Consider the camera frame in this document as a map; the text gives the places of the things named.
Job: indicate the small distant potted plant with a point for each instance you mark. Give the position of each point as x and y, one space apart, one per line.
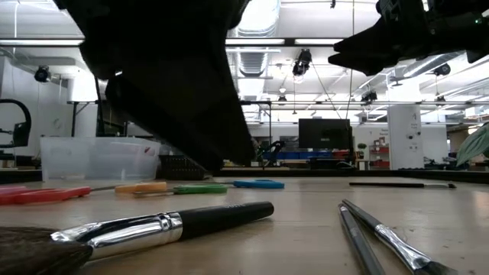
361 147

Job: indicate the black ceiling lamp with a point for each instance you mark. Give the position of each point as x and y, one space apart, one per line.
42 74
369 96
302 61
442 69

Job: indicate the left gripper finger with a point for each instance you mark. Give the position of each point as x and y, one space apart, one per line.
191 118

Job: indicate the black plastic basket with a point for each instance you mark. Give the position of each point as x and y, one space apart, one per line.
173 170

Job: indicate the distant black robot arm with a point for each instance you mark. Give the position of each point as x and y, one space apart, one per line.
271 151

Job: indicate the thin black brush silver ferrule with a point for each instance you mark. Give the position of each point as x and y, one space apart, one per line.
382 185

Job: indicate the tinted clear plastic bin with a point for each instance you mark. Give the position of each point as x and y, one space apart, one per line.
163 149

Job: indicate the orange scissors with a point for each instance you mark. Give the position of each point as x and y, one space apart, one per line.
141 187

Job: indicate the blue scissors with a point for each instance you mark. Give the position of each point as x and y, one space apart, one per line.
260 184

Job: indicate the black aluminium rig frame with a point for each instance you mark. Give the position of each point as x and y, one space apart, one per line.
420 173

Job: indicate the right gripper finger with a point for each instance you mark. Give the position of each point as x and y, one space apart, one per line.
366 38
366 63

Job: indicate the silver ventilation duct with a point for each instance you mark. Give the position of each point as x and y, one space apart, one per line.
256 23

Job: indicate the white column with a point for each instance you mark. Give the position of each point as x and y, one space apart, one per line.
405 130

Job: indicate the blue storage bins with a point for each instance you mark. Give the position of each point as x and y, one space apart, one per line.
305 155

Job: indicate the large black silver-ferrule brush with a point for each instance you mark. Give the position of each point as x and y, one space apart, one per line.
214 219

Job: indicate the red storage shelf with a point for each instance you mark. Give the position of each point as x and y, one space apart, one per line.
380 153

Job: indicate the green scissors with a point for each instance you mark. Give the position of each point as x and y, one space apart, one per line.
198 189

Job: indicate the dark brush long silver ferrule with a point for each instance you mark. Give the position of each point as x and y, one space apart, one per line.
397 241

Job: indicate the red scissors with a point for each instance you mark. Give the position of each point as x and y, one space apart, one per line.
46 195

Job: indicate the small black monitor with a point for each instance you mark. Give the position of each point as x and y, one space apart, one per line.
22 133

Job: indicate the green striped potted plant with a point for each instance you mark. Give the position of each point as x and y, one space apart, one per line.
475 145

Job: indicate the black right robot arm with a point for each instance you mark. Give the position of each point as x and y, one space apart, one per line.
458 30

